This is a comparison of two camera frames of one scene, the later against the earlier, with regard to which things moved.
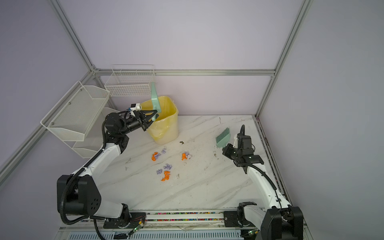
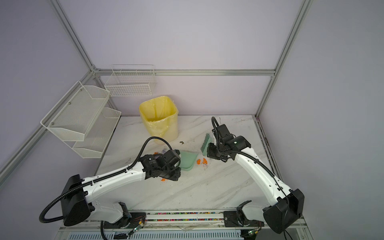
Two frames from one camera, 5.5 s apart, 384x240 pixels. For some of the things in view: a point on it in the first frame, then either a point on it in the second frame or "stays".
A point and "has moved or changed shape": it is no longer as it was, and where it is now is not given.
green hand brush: [223, 138] has moved or changed shape
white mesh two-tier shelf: [79, 118] stays
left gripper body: [136, 122] → [172, 174]
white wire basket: [130, 80] stays
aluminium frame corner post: [300, 19] stays
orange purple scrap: [186, 155] → [204, 161]
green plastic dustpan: [155, 101] → [187, 160]
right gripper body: [231, 152] → [214, 150]
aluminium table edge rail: [271, 155] stays
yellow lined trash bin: [165, 129] stays
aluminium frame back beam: [184, 72] stays
